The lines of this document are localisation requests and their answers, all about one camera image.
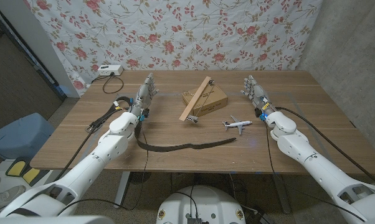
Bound white toy airplane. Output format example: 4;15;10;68
222;115;253;136

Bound floral backdrop cloth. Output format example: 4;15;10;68
22;0;324;91

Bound grey table leg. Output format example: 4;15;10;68
271;174;292;215

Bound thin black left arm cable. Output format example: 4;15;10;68
55;121;150;216

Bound white power strip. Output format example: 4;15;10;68
97;64;124;77

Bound brown cardboard package box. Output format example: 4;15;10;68
181;83;229;118

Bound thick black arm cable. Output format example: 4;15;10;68
54;124;97;182
274;106;375;189

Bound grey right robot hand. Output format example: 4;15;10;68
240;75;277;118

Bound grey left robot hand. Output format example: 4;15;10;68
128;73;159;119

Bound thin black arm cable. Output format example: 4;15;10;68
263;119;366;222
55;121;150;216

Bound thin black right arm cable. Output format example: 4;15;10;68
263;119;366;222

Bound wooden hanger with metal clips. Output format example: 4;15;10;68
178;76;216;124

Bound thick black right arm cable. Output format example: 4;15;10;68
274;106;375;189

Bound dark brown leather belt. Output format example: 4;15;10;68
85;96;237;153

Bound white door frame post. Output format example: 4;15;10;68
0;0;81;98

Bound black power strip cable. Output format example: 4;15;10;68
92;73;125;95

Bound black torso cable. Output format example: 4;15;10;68
174;185;198;218

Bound yellow black slipper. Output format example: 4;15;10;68
21;167;50;187
6;157;28;177

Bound white table leg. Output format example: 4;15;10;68
113;170;131;208

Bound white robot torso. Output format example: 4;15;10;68
156;185;247;224

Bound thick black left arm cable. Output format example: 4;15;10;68
54;124;97;182

